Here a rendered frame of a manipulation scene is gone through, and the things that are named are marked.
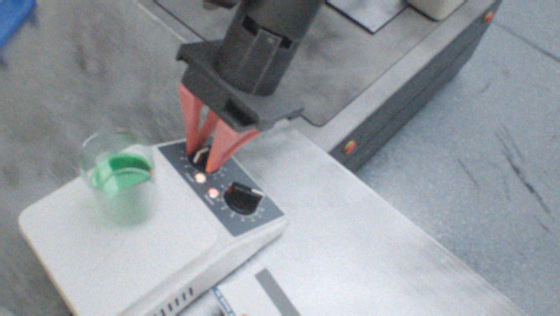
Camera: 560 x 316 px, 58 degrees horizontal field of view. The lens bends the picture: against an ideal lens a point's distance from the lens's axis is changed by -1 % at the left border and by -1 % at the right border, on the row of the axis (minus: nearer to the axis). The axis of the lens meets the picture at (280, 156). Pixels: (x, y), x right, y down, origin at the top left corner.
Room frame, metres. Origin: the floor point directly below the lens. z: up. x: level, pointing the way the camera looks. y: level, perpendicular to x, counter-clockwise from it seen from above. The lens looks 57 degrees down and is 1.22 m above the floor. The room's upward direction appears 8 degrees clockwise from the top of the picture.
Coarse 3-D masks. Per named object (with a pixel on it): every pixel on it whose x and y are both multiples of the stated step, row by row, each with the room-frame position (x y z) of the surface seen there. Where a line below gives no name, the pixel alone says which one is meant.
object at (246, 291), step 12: (228, 288) 0.14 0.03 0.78; (240, 288) 0.14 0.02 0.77; (252, 288) 0.15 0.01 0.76; (228, 300) 0.13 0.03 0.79; (240, 300) 0.13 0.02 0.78; (252, 300) 0.13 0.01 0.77; (264, 300) 0.14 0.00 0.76; (240, 312) 0.12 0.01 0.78; (252, 312) 0.12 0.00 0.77; (264, 312) 0.13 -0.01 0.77
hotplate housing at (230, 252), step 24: (168, 144) 0.26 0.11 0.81; (168, 168) 0.23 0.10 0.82; (192, 192) 0.21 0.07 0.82; (288, 216) 0.22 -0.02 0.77; (240, 240) 0.17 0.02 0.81; (264, 240) 0.19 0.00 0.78; (192, 264) 0.14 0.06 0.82; (216, 264) 0.15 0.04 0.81; (240, 264) 0.17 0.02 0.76; (168, 288) 0.12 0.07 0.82; (192, 288) 0.13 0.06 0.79; (72, 312) 0.09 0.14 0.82; (144, 312) 0.10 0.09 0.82; (168, 312) 0.11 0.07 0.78
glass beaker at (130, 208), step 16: (96, 128) 0.20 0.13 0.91; (112, 128) 0.20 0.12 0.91; (128, 128) 0.20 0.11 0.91; (96, 144) 0.19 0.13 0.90; (112, 144) 0.20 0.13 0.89; (128, 144) 0.20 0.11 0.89; (144, 144) 0.20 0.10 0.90; (80, 160) 0.17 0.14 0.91; (96, 160) 0.19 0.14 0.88; (80, 176) 0.16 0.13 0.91; (96, 192) 0.16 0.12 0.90; (112, 192) 0.15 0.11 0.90; (128, 192) 0.16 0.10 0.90; (144, 192) 0.17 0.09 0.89; (160, 192) 0.18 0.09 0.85; (112, 208) 0.15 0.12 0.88; (128, 208) 0.16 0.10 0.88; (144, 208) 0.16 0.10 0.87; (160, 208) 0.18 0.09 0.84; (112, 224) 0.16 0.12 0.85; (128, 224) 0.15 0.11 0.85; (144, 224) 0.16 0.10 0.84
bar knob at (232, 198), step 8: (232, 184) 0.22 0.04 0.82; (240, 184) 0.22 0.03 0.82; (232, 192) 0.22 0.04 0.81; (240, 192) 0.22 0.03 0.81; (248, 192) 0.22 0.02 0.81; (256, 192) 0.22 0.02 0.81; (224, 200) 0.21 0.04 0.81; (232, 200) 0.21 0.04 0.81; (240, 200) 0.21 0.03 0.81; (248, 200) 0.21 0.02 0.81; (256, 200) 0.21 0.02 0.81; (232, 208) 0.20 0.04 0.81; (240, 208) 0.20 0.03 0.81; (248, 208) 0.21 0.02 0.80; (256, 208) 0.21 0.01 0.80
